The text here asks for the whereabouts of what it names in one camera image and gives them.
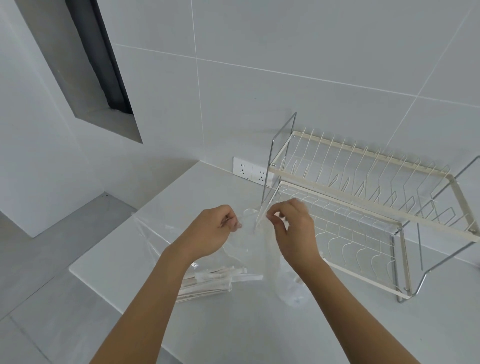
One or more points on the person's right hand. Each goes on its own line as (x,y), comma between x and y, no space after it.
(296,236)

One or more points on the person's left hand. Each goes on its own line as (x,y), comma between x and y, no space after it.
(206,232)

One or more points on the large clear plastic bag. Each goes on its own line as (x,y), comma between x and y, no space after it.
(168,243)

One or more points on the bundle of white plastic strips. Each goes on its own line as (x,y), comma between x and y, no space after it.
(210,281)

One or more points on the clear plastic cup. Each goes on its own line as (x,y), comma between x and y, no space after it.
(296,296)

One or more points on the person's right forearm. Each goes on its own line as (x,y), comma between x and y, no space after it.
(356,318)

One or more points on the person's left forearm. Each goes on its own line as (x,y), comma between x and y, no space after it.
(142,318)

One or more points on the white wall socket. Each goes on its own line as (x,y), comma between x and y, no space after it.
(243,168)

